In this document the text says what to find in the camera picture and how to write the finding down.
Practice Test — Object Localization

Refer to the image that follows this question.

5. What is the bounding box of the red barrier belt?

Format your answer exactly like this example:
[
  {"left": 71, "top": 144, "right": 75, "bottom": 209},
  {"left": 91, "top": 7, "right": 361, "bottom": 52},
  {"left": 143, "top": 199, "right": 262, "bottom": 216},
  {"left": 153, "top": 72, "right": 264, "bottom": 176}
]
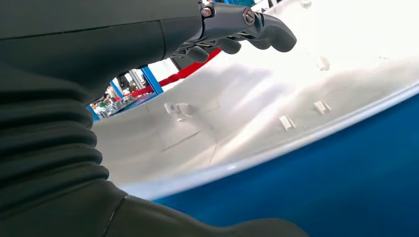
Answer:
[{"left": 114, "top": 48, "right": 222, "bottom": 100}]

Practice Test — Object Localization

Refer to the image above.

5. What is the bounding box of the blue metal shelf rack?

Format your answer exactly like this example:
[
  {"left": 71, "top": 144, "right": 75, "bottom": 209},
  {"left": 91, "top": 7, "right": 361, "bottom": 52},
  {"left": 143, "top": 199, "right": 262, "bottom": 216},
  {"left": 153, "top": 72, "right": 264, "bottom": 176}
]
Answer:
[{"left": 85, "top": 65, "right": 419, "bottom": 237}]

